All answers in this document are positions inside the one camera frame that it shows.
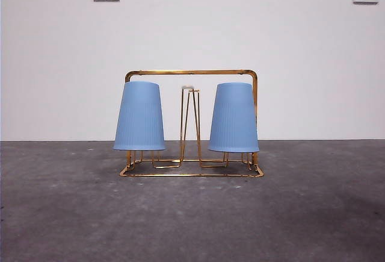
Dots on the blue ribbed plastic cup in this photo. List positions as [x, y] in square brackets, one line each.
[139, 120]
[233, 120]

